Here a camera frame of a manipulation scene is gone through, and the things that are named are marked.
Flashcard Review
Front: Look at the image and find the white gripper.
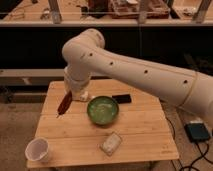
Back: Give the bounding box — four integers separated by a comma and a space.
64, 68, 89, 94

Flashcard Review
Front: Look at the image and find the wooden table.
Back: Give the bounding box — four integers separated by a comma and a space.
27, 79, 179, 169

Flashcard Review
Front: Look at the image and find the green ceramic bowl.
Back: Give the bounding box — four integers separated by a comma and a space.
87, 96, 119, 125

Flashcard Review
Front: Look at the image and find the wooden workbench shelf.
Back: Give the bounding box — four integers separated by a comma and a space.
0, 0, 213, 27

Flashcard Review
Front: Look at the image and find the small white box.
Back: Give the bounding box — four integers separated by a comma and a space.
72, 91, 90, 102

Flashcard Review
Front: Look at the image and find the white wrapped packet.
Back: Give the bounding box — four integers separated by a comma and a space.
100, 132, 122, 156

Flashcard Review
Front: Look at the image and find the white ceramic cup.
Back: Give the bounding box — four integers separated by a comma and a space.
25, 138, 50, 163

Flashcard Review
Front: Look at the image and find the black power adapter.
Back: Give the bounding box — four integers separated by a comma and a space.
184, 123, 210, 142

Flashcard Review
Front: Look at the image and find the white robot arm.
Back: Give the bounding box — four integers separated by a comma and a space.
62, 29, 213, 128

